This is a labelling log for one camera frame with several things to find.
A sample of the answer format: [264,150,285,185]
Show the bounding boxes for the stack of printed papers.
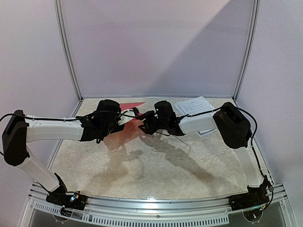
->
[174,96,220,138]

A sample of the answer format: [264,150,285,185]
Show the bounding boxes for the aluminium frame post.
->
[54,0,83,101]
[232,0,260,102]

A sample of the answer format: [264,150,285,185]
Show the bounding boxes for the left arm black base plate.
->
[46,189,88,210]

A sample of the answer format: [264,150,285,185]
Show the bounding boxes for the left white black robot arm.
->
[2,100,134,205]

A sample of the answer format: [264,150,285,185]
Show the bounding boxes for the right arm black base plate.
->
[228,192,269,211]

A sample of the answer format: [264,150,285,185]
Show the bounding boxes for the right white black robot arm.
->
[136,101,274,206]

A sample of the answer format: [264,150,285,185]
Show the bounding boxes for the aluminium front rail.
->
[21,184,296,227]

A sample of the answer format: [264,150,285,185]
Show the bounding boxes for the red file folder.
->
[118,102,145,126]

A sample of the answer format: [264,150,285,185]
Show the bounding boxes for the right aluminium frame post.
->
[232,0,260,102]

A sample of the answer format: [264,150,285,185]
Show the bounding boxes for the left aluminium frame post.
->
[54,0,83,101]

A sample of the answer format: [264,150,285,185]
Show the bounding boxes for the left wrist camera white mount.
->
[118,107,139,125]

